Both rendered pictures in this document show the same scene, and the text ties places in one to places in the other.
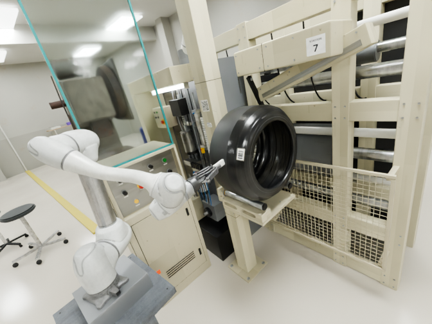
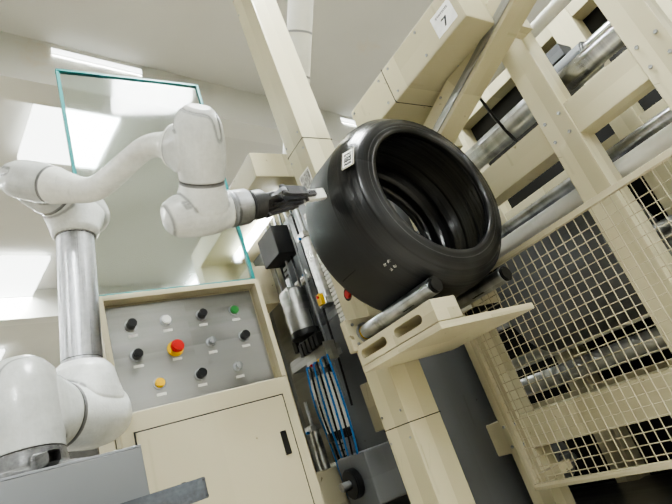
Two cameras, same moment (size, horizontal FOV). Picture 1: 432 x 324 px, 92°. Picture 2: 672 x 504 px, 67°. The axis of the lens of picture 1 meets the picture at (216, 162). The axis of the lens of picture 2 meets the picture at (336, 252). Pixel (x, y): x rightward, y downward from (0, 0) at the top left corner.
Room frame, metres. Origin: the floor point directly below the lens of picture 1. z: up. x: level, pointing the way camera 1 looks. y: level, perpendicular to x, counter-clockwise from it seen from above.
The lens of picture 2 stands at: (-0.21, 0.02, 0.60)
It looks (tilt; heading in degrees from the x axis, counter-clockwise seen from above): 21 degrees up; 359
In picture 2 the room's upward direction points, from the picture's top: 20 degrees counter-clockwise
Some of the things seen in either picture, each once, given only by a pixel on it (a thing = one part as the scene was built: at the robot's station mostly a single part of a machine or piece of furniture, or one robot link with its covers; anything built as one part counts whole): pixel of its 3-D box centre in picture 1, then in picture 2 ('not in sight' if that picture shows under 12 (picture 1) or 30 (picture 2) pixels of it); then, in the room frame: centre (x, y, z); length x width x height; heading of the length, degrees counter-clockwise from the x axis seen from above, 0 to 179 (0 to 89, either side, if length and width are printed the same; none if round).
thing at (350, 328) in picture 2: (238, 182); (398, 326); (1.41, -0.13, 0.90); 0.40 x 0.03 x 0.10; 126
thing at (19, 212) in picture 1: (28, 233); not in sight; (2.44, 2.62, 0.34); 0.63 x 0.60 x 0.67; 46
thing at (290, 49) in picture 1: (285, 52); (425, 75); (1.34, -0.55, 1.71); 0.61 x 0.25 x 0.15; 36
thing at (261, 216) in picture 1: (244, 206); (404, 333); (1.18, -0.12, 0.83); 0.36 x 0.09 x 0.06; 36
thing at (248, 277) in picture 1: (247, 264); not in sight; (1.46, -0.07, 0.01); 0.27 x 0.27 x 0.02; 36
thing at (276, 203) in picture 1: (258, 200); (446, 337); (1.26, -0.23, 0.80); 0.37 x 0.36 x 0.02; 126
